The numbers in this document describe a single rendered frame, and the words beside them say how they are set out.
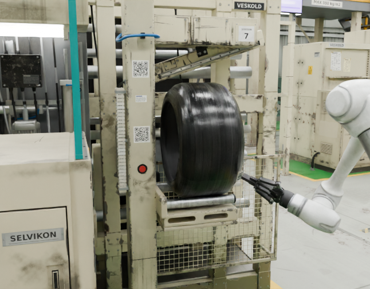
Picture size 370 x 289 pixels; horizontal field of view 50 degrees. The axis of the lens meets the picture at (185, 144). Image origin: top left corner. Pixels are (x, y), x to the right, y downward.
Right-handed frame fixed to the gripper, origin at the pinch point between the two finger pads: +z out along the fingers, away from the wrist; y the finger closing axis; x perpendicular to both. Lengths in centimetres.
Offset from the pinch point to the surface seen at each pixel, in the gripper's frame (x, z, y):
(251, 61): 586, 226, 239
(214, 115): -1.6, 22.8, -24.5
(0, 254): -102, 28, -30
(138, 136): -19, 49, -8
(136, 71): -9, 61, -33
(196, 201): -14.6, 16.5, 14.5
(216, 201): -7.7, 9.5, 15.1
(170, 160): 9, 47, 23
